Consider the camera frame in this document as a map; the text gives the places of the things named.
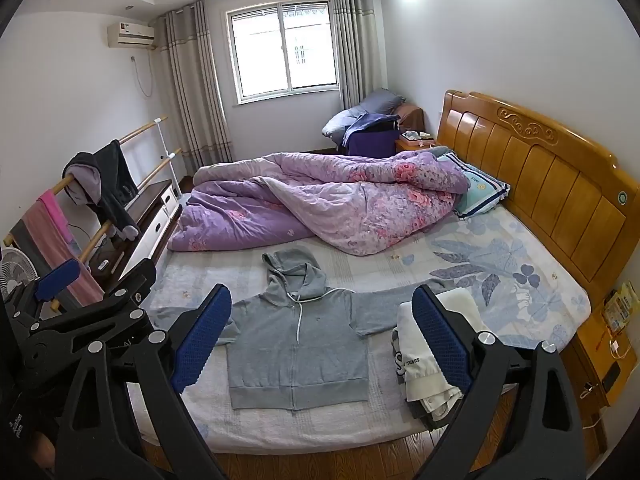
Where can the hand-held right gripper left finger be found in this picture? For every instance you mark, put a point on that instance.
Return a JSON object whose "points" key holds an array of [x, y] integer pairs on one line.
{"points": [[200, 342]]}

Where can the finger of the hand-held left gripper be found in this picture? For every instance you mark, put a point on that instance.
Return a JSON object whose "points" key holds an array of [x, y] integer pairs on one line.
{"points": [[57, 280], [135, 285]]}

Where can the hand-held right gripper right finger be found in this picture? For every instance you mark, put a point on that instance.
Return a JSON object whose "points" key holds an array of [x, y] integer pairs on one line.
{"points": [[442, 340]]}

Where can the grey zip hoodie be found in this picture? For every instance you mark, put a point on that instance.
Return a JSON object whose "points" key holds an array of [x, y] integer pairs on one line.
{"points": [[295, 340]]}

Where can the white printed garment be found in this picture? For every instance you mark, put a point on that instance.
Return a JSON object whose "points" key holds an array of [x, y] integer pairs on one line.
{"points": [[425, 360]]}

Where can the white electric fan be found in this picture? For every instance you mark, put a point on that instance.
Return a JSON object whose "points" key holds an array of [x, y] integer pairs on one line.
{"points": [[17, 275]]}

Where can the pink towel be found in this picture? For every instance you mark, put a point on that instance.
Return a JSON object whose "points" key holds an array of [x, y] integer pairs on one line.
{"points": [[60, 230]]}

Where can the white cabinet with dark top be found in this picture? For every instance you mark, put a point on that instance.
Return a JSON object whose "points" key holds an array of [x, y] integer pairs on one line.
{"points": [[150, 210]]}

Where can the pale floral bed sheet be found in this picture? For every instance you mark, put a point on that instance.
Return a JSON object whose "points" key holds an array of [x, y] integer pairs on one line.
{"points": [[500, 280]]}

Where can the dark grey jacket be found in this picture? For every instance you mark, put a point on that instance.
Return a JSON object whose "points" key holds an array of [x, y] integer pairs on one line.
{"points": [[112, 180]]}

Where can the blue striped pillow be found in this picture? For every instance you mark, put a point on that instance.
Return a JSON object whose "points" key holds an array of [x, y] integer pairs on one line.
{"points": [[480, 190]]}

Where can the wooden bedside table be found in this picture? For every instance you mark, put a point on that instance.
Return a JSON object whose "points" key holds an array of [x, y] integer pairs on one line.
{"points": [[600, 375]]}

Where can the black phone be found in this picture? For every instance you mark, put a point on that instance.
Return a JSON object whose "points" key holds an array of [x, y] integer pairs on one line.
{"points": [[611, 376]]}

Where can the purple floral quilt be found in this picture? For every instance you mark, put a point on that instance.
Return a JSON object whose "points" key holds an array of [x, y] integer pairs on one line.
{"points": [[310, 200]]}

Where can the yellow packet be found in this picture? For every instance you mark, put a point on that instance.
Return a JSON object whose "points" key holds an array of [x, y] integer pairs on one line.
{"points": [[622, 307]]}

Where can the wooden bed headboard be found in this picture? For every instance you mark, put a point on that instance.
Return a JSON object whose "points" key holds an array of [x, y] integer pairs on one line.
{"points": [[545, 170]]}

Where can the small wooden nightstand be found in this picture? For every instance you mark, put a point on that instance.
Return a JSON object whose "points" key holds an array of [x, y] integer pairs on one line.
{"points": [[415, 142]]}

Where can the grey striped curtain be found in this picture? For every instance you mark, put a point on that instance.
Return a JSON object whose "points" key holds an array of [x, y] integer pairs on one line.
{"points": [[197, 90], [357, 45]]}

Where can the dark purple cloth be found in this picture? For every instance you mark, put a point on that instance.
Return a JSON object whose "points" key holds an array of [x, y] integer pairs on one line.
{"points": [[372, 142]]}

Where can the brown chair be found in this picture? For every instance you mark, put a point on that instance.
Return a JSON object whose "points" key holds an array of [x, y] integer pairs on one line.
{"points": [[411, 117]]}

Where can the blue grey pillow pile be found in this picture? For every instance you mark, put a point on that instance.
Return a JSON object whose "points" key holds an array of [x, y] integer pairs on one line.
{"points": [[365, 110]]}

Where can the white air conditioner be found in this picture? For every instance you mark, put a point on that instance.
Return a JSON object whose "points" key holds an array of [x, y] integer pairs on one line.
{"points": [[131, 34]]}

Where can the white framed window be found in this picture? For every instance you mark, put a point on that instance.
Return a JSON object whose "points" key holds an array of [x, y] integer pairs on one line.
{"points": [[282, 50]]}

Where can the wooden rail rack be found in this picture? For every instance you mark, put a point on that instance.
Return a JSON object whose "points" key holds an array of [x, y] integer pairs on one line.
{"points": [[145, 127]]}

